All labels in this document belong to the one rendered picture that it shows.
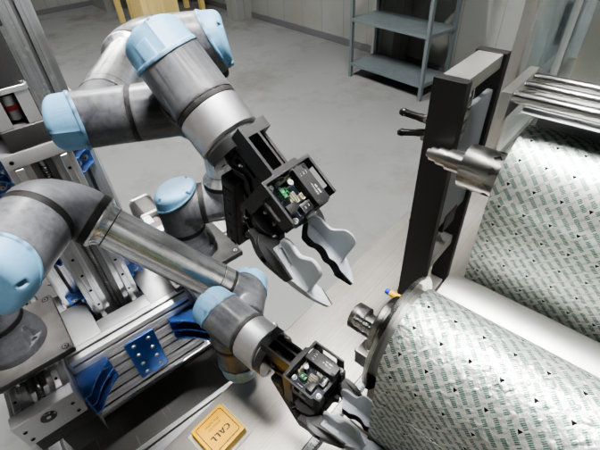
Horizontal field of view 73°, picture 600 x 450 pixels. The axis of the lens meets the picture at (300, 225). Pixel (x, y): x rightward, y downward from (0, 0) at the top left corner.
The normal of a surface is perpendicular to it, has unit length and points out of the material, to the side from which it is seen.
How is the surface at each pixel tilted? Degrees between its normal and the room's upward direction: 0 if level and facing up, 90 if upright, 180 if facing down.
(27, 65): 90
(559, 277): 92
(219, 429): 0
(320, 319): 0
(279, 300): 0
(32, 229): 50
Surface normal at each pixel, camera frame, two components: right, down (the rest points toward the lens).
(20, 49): 0.64, 0.48
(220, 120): 0.11, -0.05
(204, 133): -0.37, 0.29
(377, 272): -0.05, -0.76
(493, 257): -0.66, 0.54
